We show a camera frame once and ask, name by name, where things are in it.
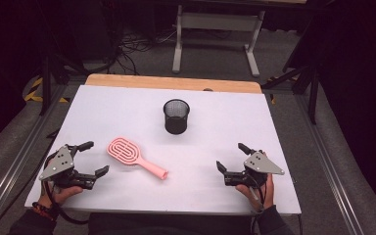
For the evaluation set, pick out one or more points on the black metal stand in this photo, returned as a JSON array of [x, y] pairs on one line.
[[46, 84], [313, 98]]

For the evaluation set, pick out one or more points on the yellow and black hazard tape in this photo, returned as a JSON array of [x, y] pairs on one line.
[[32, 94], [272, 98]]

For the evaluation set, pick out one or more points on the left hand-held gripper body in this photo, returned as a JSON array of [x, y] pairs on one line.
[[62, 161]]

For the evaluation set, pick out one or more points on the person's right hand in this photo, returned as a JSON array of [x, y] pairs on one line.
[[269, 196]]

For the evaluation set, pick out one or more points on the pink hairbrush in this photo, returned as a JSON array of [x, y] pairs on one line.
[[124, 150]]

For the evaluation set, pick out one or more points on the grey metal desk frame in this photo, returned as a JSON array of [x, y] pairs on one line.
[[220, 21]]

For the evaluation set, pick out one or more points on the black mesh pen holder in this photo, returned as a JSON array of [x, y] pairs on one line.
[[176, 125]]

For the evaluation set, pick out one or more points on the aluminium rail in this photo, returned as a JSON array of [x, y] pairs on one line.
[[16, 163], [333, 176]]

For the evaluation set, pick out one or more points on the white board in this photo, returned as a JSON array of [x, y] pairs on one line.
[[127, 114]]

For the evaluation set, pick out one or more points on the person's left hand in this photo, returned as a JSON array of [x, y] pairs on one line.
[[60, 195]]

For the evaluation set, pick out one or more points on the wooden table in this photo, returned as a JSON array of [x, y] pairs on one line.
[[143, 81]]

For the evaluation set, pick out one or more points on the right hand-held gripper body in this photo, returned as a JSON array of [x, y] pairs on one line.
[[259, 163]]

